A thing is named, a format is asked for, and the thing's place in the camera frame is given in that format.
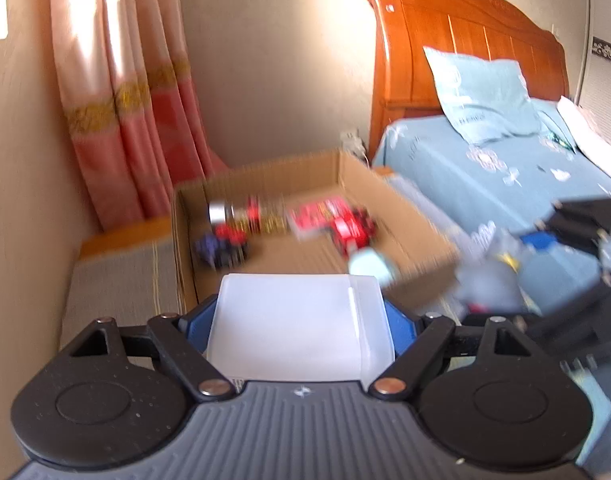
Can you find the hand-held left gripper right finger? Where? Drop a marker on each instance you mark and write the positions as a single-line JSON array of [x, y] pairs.
[[401, 327]]

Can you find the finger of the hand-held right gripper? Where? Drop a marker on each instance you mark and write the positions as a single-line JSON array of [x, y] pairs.
[[585, 320], [585, 225]]

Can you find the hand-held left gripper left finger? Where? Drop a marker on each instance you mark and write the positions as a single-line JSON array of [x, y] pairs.
[[199, 327]]

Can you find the light blue egg-shaped case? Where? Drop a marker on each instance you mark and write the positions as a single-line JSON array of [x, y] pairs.
[[373, 265]]

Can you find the dark blue toy train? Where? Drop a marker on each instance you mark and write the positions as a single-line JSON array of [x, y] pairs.
[[223, 247]]

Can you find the frosted white plastic container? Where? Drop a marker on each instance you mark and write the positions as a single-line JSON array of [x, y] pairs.
[[295, 325]]

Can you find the grey cat figurine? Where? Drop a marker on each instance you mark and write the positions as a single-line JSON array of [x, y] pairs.
[[490, 280]]

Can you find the red toy car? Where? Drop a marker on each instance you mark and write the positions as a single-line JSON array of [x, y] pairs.
[[353, 230]]

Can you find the cardboard box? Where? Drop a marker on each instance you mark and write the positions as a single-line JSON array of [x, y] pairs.
[[385, 200]]

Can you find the checked printed blanket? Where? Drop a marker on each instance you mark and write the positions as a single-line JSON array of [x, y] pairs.
[[120, 285]]

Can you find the light blue bedsheet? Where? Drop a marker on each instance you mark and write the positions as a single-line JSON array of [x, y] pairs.
[[475, 180]]

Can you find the clear bottle of gold capsules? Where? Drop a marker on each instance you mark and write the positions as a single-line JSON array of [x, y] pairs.
[[240, 215]]

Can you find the pink flat packet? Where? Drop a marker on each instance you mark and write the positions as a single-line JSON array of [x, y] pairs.
[[310, 217]]

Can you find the light blue pillow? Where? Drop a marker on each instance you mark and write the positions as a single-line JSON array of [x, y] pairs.
[[480, 95]]

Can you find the pink curtain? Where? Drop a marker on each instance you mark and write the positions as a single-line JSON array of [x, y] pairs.
[[120, 110]]

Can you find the wooden bed headboard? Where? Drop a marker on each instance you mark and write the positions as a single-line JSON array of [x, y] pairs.
[[460, 25]]

